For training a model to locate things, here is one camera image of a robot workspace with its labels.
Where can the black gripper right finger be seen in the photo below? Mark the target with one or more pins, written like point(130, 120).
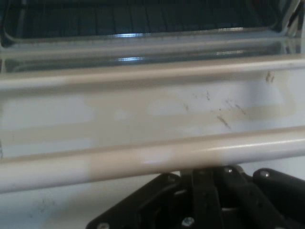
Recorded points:
point(267, 202)

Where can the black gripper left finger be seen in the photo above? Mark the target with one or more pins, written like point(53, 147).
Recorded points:
point(147, 205)

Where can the white glass oven door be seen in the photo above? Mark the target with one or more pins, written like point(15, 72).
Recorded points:
point(152, 114)

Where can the white toaster oven body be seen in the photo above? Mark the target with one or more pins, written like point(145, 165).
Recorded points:
point(293, 19)

